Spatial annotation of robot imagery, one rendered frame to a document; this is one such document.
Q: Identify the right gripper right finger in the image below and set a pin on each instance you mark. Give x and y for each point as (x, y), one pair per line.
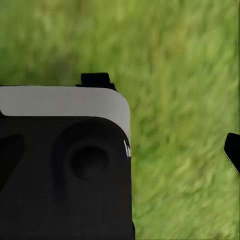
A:
(232, 149)

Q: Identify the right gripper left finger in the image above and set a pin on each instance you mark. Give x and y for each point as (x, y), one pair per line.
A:
(12, 149)

